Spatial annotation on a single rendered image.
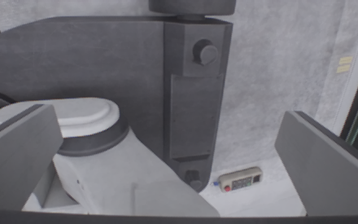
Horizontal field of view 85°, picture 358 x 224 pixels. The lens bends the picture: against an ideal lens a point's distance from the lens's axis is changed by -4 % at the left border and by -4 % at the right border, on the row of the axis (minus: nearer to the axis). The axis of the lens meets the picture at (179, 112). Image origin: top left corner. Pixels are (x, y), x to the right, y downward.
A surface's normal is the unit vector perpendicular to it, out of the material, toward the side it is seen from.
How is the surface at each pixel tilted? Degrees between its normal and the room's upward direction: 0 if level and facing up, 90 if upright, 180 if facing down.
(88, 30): 0
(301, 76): 0
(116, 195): 90
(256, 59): 0
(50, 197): 90
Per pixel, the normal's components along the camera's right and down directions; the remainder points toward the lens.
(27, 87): 0.21, 0.49
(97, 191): 0.04, -0.87
